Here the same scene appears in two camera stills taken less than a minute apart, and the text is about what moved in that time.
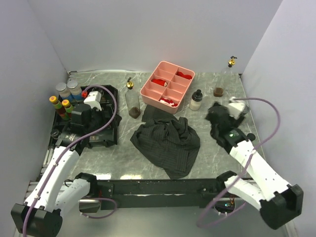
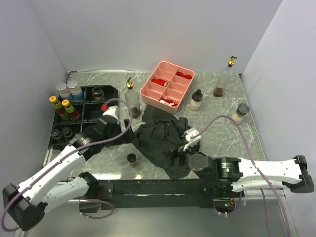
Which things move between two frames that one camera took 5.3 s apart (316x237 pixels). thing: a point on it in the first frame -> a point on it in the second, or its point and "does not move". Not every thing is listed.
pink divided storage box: x=167 y=87 does not move
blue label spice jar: x=63 y=92 does not move
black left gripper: x=105 y=119 -> x=127 y=138
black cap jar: x=251 y=136 -> x=132 y=159
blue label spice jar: x=75 y=92 does not move
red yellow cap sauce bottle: x=58 y=106 does not move
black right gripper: x=237 y=123 -> x=174 y=152
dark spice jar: x=55 y=134 does not move
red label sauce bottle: x=68 y=108 does not move
